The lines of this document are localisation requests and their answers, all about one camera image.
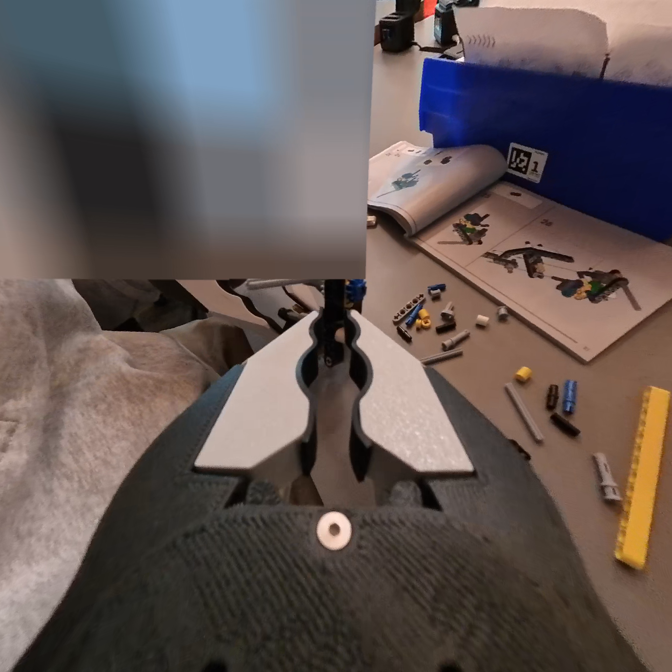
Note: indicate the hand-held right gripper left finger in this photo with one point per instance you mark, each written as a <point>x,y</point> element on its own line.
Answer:
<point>262,409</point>

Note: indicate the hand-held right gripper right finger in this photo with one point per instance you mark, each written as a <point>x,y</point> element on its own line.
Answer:
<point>414,414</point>

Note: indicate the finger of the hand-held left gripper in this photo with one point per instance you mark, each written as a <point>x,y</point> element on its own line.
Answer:
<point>257,308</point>

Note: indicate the lego gear assembly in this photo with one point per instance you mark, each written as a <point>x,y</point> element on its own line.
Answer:
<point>334,309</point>

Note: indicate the short grey lego axle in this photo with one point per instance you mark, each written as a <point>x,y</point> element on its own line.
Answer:
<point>441,357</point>

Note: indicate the black lego pin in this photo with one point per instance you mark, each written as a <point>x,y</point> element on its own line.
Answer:
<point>551,396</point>
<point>565,424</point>
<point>404,332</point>

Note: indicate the grey lego axle pin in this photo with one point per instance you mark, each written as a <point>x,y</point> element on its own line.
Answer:
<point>454,340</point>

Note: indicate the black angled lego connector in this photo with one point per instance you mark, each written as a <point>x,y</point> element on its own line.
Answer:
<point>445,326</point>

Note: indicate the yellow lego connector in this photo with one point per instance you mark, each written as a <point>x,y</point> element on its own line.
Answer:
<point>423,320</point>

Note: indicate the long grey lego axle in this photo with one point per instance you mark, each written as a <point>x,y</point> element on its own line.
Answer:
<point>523,412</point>

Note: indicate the grey lego connector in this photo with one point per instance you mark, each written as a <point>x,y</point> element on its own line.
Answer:
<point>447,311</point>

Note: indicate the yellow lego bushing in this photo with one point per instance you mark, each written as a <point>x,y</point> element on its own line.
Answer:
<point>523,374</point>

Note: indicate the blue and white lego piece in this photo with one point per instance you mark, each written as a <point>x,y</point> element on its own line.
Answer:
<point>436,291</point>

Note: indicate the blue ridged lego pin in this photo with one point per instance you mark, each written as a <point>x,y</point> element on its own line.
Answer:
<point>569,396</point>

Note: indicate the light grey lego pin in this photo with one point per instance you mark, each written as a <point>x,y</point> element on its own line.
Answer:
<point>606,476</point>

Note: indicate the lego instruction booklet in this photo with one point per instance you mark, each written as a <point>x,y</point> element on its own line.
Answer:
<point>530,246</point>

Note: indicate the long yellow lego beam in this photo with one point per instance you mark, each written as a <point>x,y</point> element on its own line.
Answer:
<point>643,477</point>

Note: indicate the grey hoodie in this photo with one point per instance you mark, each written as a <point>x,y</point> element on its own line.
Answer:
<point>78,446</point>

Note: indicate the black charger box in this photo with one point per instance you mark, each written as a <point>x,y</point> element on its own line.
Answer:
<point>397,32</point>

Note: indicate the blue plastic bin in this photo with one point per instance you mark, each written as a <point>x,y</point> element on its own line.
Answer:
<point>577,120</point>

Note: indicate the black and teal device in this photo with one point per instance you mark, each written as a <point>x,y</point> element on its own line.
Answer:
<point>449,22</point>

